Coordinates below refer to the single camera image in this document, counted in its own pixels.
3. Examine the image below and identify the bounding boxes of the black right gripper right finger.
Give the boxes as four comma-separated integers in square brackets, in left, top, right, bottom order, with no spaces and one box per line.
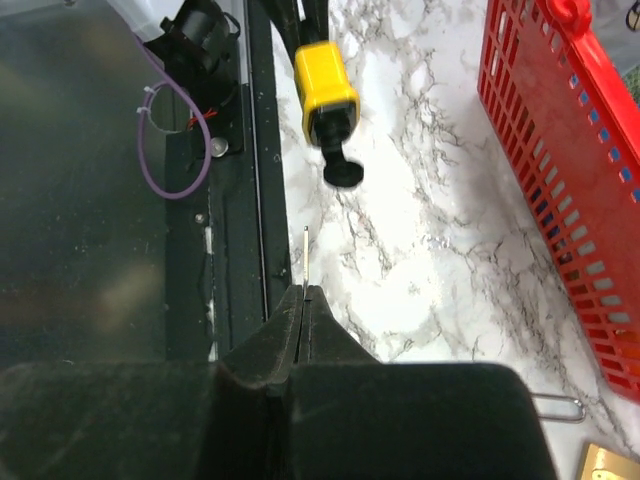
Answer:
[299,286,379,366]

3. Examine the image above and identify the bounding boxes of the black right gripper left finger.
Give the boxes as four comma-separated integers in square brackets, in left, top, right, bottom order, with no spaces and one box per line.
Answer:
[219,285,305,395]

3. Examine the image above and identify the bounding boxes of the small silver keys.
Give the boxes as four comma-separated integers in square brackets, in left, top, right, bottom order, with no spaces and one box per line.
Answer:
[302,225,310,301]

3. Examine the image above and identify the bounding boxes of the yellow padlock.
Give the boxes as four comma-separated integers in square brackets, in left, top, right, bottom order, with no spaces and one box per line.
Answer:
[294,41,364,189]

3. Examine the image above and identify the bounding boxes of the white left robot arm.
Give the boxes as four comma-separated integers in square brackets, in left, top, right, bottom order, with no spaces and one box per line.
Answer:
[109,1,240,110]

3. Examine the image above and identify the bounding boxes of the small brass padlock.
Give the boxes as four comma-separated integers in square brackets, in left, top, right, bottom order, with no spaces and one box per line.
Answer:
[531,393,586,424]

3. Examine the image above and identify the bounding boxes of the large brass padlock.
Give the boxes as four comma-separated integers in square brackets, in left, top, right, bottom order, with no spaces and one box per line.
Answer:
[576,443,640,480]

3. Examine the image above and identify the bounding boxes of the red plastic shopping basket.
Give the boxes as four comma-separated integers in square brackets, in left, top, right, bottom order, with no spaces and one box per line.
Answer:
[478,1,639,400]

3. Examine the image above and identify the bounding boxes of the black mounting base rail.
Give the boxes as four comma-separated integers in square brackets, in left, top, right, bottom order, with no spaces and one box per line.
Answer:
[165,1,291,360]

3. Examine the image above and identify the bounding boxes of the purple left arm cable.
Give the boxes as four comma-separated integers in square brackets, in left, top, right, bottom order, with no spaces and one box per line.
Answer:
[132,32,214,201]

